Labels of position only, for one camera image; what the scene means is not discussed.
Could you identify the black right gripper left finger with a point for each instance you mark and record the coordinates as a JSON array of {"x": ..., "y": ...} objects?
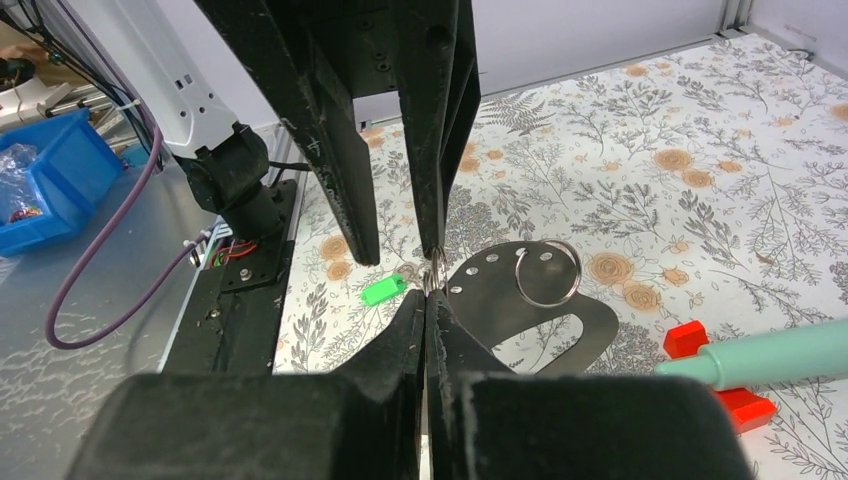
[{"x": 358, "y": 421}]

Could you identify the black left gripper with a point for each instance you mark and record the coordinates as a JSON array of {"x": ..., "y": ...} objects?
[{"x": 310, "y": 59}]

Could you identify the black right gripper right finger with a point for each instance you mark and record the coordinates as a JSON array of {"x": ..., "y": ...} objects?
[{"x": 487, "y": 422}]

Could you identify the silver carabiner keyring with chain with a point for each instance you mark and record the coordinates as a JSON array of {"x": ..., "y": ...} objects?
[{"x": 505, "y": 290}]

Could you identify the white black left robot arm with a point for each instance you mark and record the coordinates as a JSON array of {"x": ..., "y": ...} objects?
[{"x": 223, "y": 159}]

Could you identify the green key tag with key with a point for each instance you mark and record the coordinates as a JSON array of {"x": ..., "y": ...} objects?
[{"x": 383, "y": 290}]

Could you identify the red rolling pin stand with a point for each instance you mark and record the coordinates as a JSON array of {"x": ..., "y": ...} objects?
[{"x": 689, "y": 343}]

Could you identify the blue storage bin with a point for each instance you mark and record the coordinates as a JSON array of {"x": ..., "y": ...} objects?
[{"x": 73, "y": 171}]

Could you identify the floral patterned table mat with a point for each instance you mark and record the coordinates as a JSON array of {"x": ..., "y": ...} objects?
[{"x": 709, "y": 184}]

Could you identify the teal rolling pin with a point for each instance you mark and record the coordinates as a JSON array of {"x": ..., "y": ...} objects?
[{"x": 780, "y": 356}]

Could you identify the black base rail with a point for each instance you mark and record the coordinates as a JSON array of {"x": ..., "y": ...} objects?
[{"x": 231, "y": 318}]

